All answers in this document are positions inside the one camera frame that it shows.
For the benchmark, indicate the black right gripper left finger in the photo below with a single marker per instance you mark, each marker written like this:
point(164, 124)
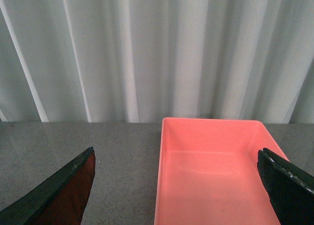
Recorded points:
point(60, 200)

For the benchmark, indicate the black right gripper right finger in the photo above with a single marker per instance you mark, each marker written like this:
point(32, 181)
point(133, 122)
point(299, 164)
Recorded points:
point(290, 189)

